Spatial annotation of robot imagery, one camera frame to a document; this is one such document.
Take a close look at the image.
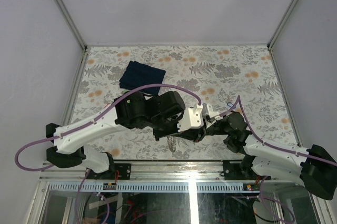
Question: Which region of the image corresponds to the metal keyring with yellow grip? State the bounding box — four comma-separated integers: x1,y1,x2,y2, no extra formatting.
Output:
167,136,176,153

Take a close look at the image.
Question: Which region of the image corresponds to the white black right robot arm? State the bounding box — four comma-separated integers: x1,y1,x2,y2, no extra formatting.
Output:
192,113,336,200

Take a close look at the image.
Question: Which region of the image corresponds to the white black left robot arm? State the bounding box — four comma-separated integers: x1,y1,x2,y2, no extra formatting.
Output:
46,91,186,179

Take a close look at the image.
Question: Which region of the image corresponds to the floral patterned table mat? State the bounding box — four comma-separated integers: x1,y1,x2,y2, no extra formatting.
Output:
67,45,298,160

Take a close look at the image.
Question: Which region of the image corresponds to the dark navy folded cloth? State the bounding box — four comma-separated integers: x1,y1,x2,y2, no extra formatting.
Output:
119,61,166,90

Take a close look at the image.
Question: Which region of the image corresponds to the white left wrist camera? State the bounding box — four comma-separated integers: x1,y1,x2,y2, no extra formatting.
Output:
177,104,204,132

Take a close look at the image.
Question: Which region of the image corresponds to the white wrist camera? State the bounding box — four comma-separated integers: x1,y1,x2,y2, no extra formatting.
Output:
177,104,204,132
202,103,223,126

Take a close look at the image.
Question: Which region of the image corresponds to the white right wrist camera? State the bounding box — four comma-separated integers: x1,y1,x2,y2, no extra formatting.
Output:
202,103,223,126

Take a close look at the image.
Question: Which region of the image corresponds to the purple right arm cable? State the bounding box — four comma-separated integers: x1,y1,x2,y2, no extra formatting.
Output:
218,95,337,168

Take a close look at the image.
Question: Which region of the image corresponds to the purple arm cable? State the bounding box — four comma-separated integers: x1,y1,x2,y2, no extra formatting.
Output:
14,84,203,174
218,95,337,168

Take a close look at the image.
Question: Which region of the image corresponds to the aluminium front rail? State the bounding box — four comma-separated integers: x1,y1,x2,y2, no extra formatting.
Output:
39,159,264,182

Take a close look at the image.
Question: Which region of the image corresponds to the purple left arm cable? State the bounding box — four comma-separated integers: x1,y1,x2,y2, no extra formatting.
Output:
14,84,203,174

